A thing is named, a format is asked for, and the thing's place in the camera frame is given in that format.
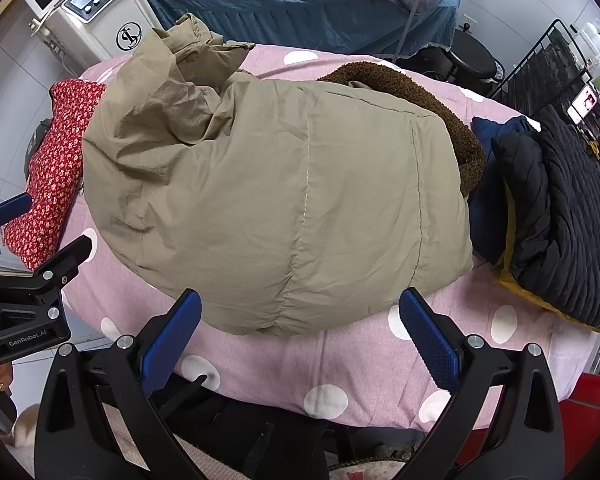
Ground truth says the khaki puffer jacket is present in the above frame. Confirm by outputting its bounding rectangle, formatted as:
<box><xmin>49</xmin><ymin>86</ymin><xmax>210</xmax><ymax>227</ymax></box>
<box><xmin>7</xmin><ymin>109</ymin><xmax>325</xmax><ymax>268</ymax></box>
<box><xmin>82</xmin><ymin>14</ymin><xmax>486</xmax><ymax>336</ymax></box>

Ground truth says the red floral garment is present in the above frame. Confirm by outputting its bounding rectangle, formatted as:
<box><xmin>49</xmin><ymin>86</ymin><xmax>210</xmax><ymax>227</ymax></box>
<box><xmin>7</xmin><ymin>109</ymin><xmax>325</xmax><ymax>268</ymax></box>
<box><xmin>4</xmin><ymin>79</ymin><xmax>106</xmax><ymax>271</ymax></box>

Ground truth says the black quilted jacket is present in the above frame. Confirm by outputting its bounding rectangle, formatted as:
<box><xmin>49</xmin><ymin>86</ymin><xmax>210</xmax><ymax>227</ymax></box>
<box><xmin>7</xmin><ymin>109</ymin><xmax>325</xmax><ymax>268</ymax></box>
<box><xmin>492</xmin><ymin>106</ymin><xmax>600</xmax><ymax>333</ymax></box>

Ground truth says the navy blue garment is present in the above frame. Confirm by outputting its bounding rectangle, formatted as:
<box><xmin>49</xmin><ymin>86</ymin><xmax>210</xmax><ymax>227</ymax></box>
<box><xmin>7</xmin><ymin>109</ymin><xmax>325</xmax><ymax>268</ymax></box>
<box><xmin>468</xmin><ymin>116</ymin><xmax>534</xmax><ymax>266</ymax></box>

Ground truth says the white beauty machine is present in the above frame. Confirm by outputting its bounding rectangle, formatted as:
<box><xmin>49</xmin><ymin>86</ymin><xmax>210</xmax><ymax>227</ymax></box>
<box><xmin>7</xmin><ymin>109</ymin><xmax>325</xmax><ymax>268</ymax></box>
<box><xmin>24</xmin><ymin>0</ymin><xmax>161</xmax><ymax>77</ymax></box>

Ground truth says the black round stool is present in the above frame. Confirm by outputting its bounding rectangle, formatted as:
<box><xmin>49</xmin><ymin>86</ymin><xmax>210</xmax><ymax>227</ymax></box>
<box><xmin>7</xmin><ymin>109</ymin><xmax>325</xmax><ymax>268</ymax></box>
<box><xmin>417</xmin><ymin>29</ymin><xmax>505</xmax><ymax>96</ymax></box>

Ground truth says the grey blue bed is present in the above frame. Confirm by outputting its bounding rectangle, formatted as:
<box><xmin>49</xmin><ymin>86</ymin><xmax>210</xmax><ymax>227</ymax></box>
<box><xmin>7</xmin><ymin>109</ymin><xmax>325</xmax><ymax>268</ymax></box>
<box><xmin>148</xmin><ymin>0</ymin><xmax>460</xmax><ymax>58</ymax></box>

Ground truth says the black wire rack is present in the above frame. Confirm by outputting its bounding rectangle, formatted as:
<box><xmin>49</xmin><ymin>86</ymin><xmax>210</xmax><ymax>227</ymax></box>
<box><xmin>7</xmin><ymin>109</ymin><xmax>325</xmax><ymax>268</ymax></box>
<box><xmin>490</xmin><ymin>18</ymin><xmax>600</xmax><ymax>160</ymax></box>

